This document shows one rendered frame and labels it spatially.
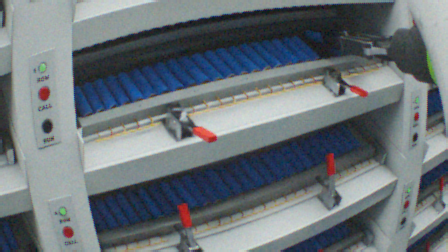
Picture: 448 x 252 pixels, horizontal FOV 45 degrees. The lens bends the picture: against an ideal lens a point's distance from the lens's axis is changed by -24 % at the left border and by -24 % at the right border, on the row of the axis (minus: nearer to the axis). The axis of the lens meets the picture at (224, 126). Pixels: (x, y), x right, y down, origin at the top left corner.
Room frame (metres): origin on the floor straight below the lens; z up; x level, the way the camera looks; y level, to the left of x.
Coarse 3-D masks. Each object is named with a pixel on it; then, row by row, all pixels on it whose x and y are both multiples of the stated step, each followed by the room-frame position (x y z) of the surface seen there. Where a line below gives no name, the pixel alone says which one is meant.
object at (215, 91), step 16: (304, 64) 0.97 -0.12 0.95; (320, 64) 0.98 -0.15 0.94; (336, 64) 0.99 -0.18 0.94; (352, 64) 1.02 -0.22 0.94; (368, 64) 1.04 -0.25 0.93; (224, 80) 0.90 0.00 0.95; (240, 80) 0.90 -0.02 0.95; (256, 80) 0.91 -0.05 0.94; (272, 80) 0.92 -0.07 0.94; (288, 80) 0.94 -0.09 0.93; (160, 96) 0.85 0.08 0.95; (176, 96) 0.85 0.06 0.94; (192, 96) 0.86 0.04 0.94; (208, 96) 0.87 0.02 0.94; (224, 96) 0.89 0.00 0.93; (112, 112) 0.80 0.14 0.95; (128, 112) 0.81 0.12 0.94; (144, 112) 0.82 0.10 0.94; (160, 112) 0.83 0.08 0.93; (96, 128) 0.78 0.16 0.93; (112, 128) 0.80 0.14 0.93; (144, 128) 0.80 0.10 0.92
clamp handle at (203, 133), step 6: (180, 114) 0.81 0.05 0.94; (186, 114) 0.81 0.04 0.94; (180, 120) 0.81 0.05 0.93; (186, 120) 0.81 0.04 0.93; (186, 126) 0.79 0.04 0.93; (192, 126) 0.79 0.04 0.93; (198, 126) 0.79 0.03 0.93; (198, 132) 0.77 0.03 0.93; (204, 132) 0.76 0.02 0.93; (210, 132) 0.76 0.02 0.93; (204, 138) 0.76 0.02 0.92; (210, 138) 0.75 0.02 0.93; (216, 138) 0.75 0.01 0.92
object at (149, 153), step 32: (160, 32) 0.97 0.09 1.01; (192, 32) 1.00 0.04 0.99; (384, 64) 1.06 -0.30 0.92; (288, 96) 0.92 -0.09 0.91; (320, 96) 0.94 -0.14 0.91; (352, 96) 0.95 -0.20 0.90; (384, 96) 1.01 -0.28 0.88; (160, 128) 0.82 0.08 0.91; (224, 128) 0.84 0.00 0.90; (256, 128) 0.86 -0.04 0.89; (288, 128) 0.89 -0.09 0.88; (96, 160) 0.74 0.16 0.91; (128, 160) 0.75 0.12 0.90; (160, 160) 0.78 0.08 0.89; (192, 160) 0.81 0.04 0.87; (96, 192) 0.74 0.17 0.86
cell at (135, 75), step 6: (132, 72) 0.90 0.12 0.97; (138, 72) 0.90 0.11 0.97; (132, 78) 0.89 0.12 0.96; (138, 78) 0.89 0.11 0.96; (144, 78) 0.89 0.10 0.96; (138, 84) 0.88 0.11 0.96; (144, 84) 0.87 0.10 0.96; (144, 90) 0.86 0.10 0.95; (150, 90) 0.86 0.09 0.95; (144, 96) 0.86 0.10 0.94; (150, 96) 0.86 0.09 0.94
